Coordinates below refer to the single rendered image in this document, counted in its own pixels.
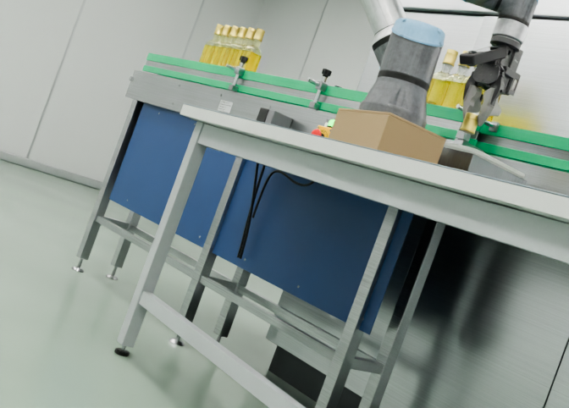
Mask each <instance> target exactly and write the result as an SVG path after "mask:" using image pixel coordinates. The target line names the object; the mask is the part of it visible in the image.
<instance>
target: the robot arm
mask: <svg viewBox="0 0 569 408"><path fill-rule="evenodd" d="M462 1H464V2H465V3H471V4H474V5H477V6H479V7H482V8H486V9H489V10H492V11H495V12H497V13H499V16H498V19H497V22H496V24H495V27H494V31H493V33H492V37H491V40H490V44H491V45H492V46H491V47H485V48H481V49H478V50H474V51H473V50H471V51H468V52H464V53H461V54H460V56H459V58H460V64H465V65H468V66H470V67H473V66H476V65H477V66H476V67H477V68H475V70H474V71H473V72H472V74H471V76H470V77H469V79H468V80H467V83H466V85H465V89H464V95H463V107H462V113H463V120H464V118H465V115H466V113H479V112H480V113H479V115H478V126H482V125H483V123H484V122H485V121H486V120H487V119H488V117H489V116H495V117H498V116H500V113H501V108H500V106H499V104H498V100H499V96H500V95H507V96H509V95H512V96H514V93H515V91H516V88H517V84H518V82H519V80H520V77H521V76H520V75H519V74H518V73H517V67H518V65H519V63H520V60H521V57H522V54H523V51H522V50H521V49H520V48H521V45H522V44H523V42H524V40H525V37H526V34H527V33H528V27H529V25H530V22H531V20H532V17H533V13H534V11H535V9H536V6H537V5H538V3H539V0H462ZM361 3H362V6H363V8H364V11H365V13H366V16H367V19H368V21H369V24H370V25H371V28H372V30H373V34H374V40H373V44H372V48H373V51H374V54H375V56H376V59H377V60H378V64H379V72H378V77H377V79H376V81H375V83H374V85H373V87H372V88H371V90H370V91H369V93H368V94H367V96H366V98H365V100H364V101H362V102H361V104H360V107H359V110H368V111H378V112H387V113H393V114H395V115H397V116H399V117H401V118H403V119H406V120H408V121H410V122H412V123H414V124H416V125H418V126H421V127H423V128H424V129H425V127H426V124H427V120H426V117H427V94H428V89H429V87H430V84H431V81H432V78H433V76H434V71H435V68H436V65H437V62H438V60H439V55H440V52H441V49H442V47H443V46H444V40H445V33H444V32H443V31H442V30H441V29H440V28H438V27H436V26H434V25H430V24H428V23H425V22H422V21H419V20H415V19H408V18H407V17H406V14H405V12H404V9H403V7H402V5H401V1H400V0H361ZM515 80H517V82H516V85H515V88H514V90H512V89H511V88H512V86H513V83H514V81H515ZM479 86H482V87H479ZM482 89H483V90H484V91H485V92H484V94H483V105H482V104H481V102H480V97H481V95H482V92H483V90H482Z"/></svg>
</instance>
